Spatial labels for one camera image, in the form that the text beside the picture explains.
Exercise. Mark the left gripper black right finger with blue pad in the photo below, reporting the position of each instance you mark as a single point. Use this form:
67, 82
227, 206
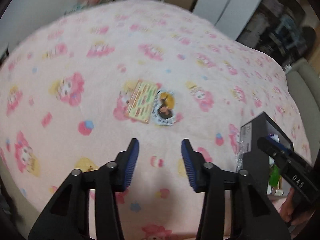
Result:
253, 214

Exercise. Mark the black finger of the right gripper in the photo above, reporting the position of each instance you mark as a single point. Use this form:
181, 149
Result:
292, 166

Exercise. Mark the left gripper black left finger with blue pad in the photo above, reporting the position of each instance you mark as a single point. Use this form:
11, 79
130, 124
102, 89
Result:
66, 214

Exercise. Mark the green yellow corn candy wrapper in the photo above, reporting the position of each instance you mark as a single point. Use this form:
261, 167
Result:
274, 175

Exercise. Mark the cartoon sticker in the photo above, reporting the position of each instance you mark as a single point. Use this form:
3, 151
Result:
163, 113

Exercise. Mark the orange green printed card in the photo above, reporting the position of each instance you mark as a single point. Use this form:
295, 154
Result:
141, 102

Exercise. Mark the person's hand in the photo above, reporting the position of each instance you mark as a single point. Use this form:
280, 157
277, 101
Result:
287, 210

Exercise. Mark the black cardboard box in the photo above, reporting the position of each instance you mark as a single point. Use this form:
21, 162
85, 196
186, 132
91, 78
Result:
254, 160

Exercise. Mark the beige sofa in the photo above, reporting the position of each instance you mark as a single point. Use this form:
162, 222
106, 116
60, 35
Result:
303, 86

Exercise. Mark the dark cluttered shelf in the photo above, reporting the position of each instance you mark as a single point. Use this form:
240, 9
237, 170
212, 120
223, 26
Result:
282, 29

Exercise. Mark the pink cartoon fleece blanket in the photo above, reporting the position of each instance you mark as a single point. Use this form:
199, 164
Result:
65, 90

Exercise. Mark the white cabinet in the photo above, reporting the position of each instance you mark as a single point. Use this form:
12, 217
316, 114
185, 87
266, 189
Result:
228, 16

